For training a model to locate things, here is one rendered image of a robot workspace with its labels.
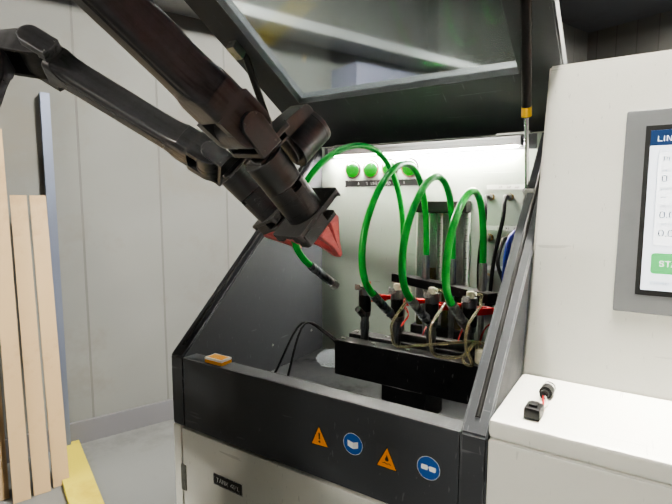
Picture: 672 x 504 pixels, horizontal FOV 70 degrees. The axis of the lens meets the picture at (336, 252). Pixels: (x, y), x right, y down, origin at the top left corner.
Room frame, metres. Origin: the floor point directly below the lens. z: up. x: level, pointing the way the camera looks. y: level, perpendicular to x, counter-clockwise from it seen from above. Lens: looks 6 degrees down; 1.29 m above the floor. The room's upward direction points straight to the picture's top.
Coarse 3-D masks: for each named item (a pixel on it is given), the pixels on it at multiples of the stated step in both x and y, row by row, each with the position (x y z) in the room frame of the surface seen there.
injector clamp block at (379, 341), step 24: (360, 336) 1.08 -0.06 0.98; (384, 336) 1.07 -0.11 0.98; (336, 360) 1.05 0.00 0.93; (360, 360) 1.01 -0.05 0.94; (384, 360) 0.98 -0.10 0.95; (408, 360) 0.95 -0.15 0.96; (432, 360) 0.92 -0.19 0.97; (456, 360) 0.91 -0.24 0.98; (384, 384) 0.98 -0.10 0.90; (408, 384) 0.95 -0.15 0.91; (432, 384) 0.92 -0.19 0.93; (456, 384) 0.90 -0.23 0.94; (432, 408) 0.96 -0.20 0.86
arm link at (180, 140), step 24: (48, 48) 0.90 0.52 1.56; (48, 72) 0.92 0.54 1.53; (72, 72) 0.92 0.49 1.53; (96, 72) 0.93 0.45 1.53; (96, 96) 0.91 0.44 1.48; (120, 96) 0.92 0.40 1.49; (120, 120) 0.93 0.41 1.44; (144, 120) 0.91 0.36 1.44; (168, 120) 0.92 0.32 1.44; (168, 144) 0.91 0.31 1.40; (192, 144) 0.91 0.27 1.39; (192, 168) 0.94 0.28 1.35; (216, 168) 0.92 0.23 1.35
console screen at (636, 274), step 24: (648, 120) 0.84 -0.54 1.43; (648, 144) 0.83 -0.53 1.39; (624, 168) 0.84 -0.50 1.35; (648, 168) 0.82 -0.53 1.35; (624, 192) 0.83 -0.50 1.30; (648, 192) 0.81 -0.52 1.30; (624, 216) 0.82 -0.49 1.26; (648, 216) 0.80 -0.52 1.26; (624, 240) 0.81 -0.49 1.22; (648, 240) 0.79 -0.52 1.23; (624, 264) 0.80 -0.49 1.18; (648, 264) 0.78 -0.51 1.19; (624, 288) 0.79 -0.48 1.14; (648, 288) 0.77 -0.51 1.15; (648, 312) 0.76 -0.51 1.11
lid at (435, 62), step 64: (192, 0) 1.11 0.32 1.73; (256, 0) 1.08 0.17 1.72; (320, 0) 1.03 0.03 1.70; (384, 0) 0.98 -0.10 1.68; (448, 0) 0.94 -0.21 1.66; (512, 0) 0.88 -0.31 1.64; (256, 64) 1.24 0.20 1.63; (320, 64) 1.20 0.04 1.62; (384, 64) 1.14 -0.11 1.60; (448, 64) 1.08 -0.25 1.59; (512, 64) 1.03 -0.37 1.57; (384, 128) 1.32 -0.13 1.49; (448, 128) 1.25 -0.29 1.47; (512, 128) 1.18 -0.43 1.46
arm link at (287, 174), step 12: (288, 144) 0.67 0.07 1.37; (276, 156) 0.64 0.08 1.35; (288, 156) 0.69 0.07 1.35; (300, 156) 0.68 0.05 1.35; (252, 168) 0.65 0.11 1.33; (264, 168) 0.64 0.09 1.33; (276, 168) 0.64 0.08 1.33; (288, 168) 0.66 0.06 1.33; (264, 180) 0.65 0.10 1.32; (276, 180) 0.65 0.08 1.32; (288, 180) 0.66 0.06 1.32; (276, 192) 0.66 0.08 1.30
